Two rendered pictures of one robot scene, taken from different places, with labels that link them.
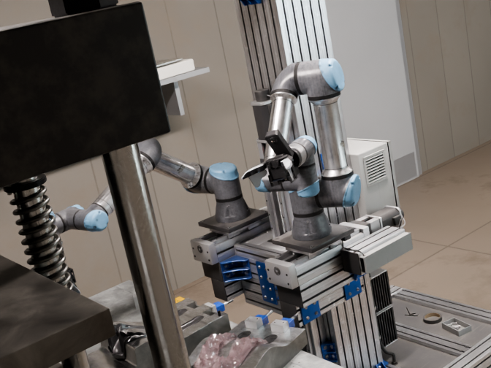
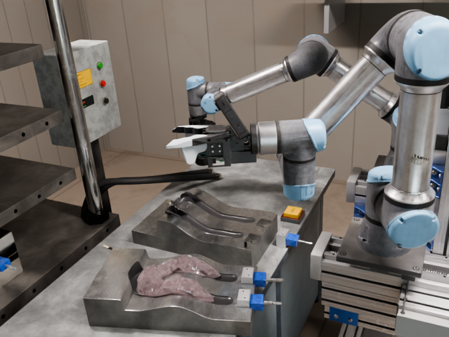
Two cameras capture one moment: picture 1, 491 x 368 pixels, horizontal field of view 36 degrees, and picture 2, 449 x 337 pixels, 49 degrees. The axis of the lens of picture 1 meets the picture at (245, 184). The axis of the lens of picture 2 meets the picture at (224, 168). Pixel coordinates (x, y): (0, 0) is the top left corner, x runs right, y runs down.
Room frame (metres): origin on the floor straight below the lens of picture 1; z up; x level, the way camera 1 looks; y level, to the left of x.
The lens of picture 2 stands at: (1.76, -1.03, 1.86)
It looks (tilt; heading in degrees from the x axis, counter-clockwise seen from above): 25 degrees down; 62
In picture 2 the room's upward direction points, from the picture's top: 4 degrees counter-clockwise
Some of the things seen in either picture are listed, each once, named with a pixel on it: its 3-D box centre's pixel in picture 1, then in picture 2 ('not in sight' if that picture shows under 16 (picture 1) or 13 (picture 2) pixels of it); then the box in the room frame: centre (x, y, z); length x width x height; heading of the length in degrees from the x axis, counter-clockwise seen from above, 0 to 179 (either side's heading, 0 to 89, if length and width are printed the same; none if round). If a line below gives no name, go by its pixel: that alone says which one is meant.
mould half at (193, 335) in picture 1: (150, 339); (204, 223); (2.43, 0.43, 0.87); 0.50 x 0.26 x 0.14; 125
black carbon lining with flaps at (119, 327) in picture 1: (153, 326); (205, 214); (2.43, 0.41, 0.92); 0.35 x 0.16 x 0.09; 125
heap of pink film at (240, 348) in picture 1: (227, 348); (176, 275); (2.19, 0.16, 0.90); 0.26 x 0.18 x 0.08; 142
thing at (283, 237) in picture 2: (219, 307); (294, 240); (2.68, 0.19, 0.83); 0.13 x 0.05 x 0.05; 125
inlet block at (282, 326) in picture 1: (287, 323); (260, 302); (2.37, -0.05, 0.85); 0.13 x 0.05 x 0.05; 142
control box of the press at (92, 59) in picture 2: not in sight; (100, 198); (2.20, 1.13, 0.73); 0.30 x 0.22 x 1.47; 35
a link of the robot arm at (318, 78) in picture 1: (329, 134); (415, 138); (2.63, -0.33, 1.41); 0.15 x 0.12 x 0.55; 61
